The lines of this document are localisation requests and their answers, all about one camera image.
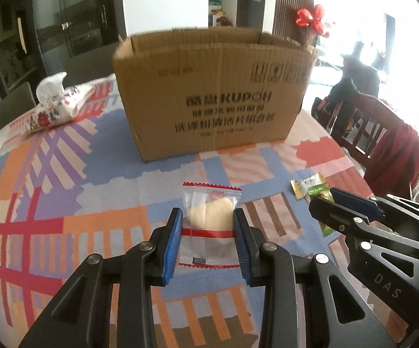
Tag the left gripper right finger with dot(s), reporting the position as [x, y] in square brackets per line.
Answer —
[307, 297]

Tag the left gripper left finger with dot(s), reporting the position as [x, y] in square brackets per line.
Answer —
[79, 313]

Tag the colourful patterned tablecloth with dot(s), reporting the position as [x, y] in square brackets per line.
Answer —
[83, 188]

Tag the red wooden chair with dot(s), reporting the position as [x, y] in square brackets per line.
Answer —
[376, 138]

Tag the clear red-edged snack packet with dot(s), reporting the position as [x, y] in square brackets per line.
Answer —
[208, 232]

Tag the dark chair by window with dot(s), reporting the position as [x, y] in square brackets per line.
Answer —
[364, 77]

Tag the dark grey dining chair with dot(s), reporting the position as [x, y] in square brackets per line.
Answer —
[91, 65]

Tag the red bow decoration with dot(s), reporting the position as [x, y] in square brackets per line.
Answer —
[313, 19]

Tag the brown cardboard box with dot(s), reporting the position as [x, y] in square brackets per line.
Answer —
[201, 89]

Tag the green white candy packet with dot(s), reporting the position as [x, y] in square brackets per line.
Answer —
[313, 187]

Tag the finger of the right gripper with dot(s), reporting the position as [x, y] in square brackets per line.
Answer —
[357, 227]
[396, 213]

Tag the black glass door cabinet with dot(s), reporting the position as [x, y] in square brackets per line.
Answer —
[37, 37]

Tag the floral tissue pack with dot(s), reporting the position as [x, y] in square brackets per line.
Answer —
[58, 104]

